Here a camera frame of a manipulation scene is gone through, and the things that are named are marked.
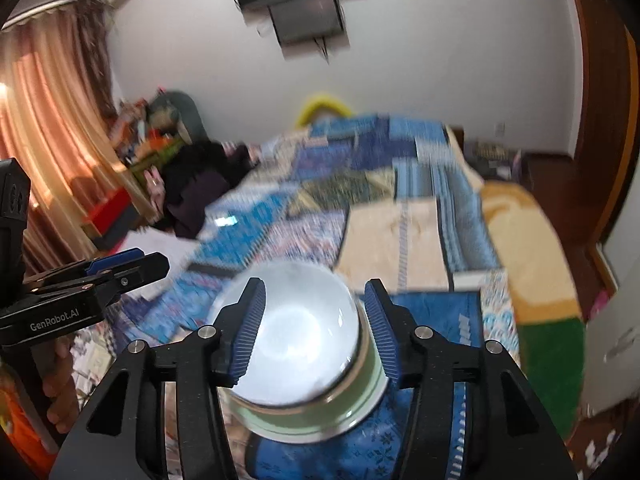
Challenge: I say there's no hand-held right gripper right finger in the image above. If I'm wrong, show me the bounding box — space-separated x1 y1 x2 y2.
363 278 577 480

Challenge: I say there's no white curtain rail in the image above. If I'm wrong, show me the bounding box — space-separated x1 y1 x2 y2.
0 0 93 32

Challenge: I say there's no grey green cushion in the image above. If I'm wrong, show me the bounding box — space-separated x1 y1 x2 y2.
150 91 206 144

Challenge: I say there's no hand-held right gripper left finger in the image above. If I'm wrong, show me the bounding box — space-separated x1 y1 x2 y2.
47 277 267 480

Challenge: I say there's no dark clothes pile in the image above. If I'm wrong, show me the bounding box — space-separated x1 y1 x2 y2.
159 141 259 239

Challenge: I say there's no yellow foam tube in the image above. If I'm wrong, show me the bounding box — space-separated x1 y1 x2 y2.
296 91 354 128

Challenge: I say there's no green shopping bag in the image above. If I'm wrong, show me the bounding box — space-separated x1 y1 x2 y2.
127 137 186 176

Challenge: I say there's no black cable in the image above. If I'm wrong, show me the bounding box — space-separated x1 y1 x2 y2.
312 35 334 64

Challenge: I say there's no white spotted bowl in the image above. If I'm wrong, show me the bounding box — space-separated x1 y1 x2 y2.
218 260 362 408

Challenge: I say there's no small black monitor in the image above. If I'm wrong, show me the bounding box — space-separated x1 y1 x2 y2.
267 0 347 46

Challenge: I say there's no white paper sheet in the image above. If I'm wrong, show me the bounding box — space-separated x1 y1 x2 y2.
107 230 201 271

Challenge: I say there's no pink orange curtain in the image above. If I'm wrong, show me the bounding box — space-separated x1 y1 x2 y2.
0 0 151 261

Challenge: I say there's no clutter pile with green bag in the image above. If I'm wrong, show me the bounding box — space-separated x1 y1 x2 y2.
112 95 166 161

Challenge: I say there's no green bowl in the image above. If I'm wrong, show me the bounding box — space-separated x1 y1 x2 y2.
227 330 389 444

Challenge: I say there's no brown wooden door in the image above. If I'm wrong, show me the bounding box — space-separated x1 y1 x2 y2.
562 0 640 247

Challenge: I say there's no red box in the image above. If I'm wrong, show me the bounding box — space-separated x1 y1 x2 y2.
82 187 134 234

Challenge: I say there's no person's left hand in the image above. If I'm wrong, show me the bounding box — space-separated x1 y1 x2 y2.
41 342 84 434

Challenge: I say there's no blue patchwork blanket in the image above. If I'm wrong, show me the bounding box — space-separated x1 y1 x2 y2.
75 112 523 480

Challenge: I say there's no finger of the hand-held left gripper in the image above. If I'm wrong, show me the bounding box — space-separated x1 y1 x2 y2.
75 253 171 307
22 248 144 292

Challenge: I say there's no grey backpack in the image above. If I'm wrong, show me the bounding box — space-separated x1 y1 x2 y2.
465 140 524 179

